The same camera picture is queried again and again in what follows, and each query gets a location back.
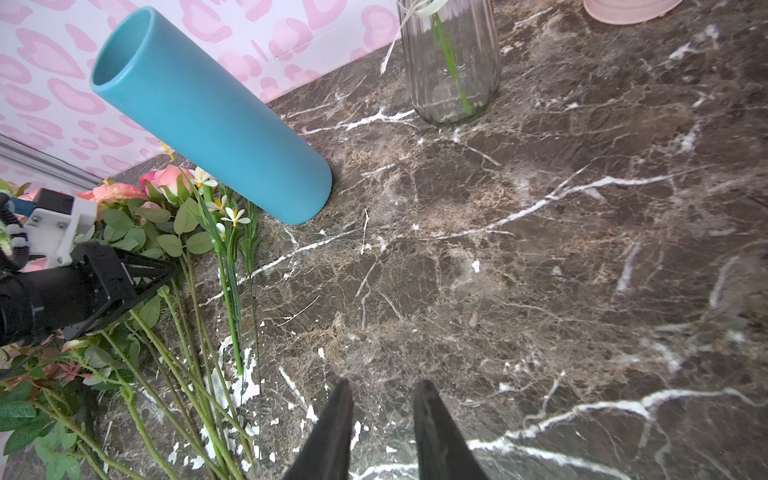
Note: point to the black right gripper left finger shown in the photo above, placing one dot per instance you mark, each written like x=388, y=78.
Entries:
x=326, y=452

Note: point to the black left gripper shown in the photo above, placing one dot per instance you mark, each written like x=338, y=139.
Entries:
x=96, y=289

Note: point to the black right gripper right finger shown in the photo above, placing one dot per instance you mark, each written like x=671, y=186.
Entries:
x=442, y=451

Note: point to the clear ribbed glass vase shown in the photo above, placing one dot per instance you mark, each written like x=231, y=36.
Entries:
x=471, y=28

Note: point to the pink rose with stem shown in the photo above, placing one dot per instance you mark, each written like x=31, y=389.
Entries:
x=448, y=54

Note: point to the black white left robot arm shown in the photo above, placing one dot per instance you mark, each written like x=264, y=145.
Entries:
x=52, y=285

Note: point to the bunch of artificial flowers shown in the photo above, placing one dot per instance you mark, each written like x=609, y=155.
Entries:
x=170, y=348

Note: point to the teal cylindrical vase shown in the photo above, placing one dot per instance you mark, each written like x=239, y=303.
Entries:
x=159, y=78

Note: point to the pink cup of straws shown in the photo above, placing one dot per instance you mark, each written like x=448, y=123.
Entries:
x=628, y=12

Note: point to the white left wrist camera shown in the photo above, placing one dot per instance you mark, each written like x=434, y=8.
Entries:
x=45, y=227

